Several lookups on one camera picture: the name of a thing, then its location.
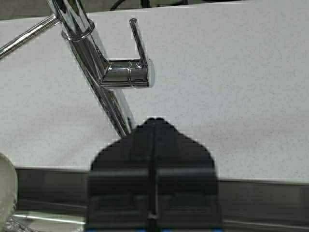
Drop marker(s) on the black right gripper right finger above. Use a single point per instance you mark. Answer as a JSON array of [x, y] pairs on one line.
[[187, 181]]

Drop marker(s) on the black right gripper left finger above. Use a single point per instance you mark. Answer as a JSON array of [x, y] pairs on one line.
[[120, 183]]

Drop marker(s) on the steel double sink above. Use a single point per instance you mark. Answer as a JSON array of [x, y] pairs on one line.
[[246, 205]]

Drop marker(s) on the chrome kitchen faucet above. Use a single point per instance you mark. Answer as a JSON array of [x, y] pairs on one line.
[[105, 76]]

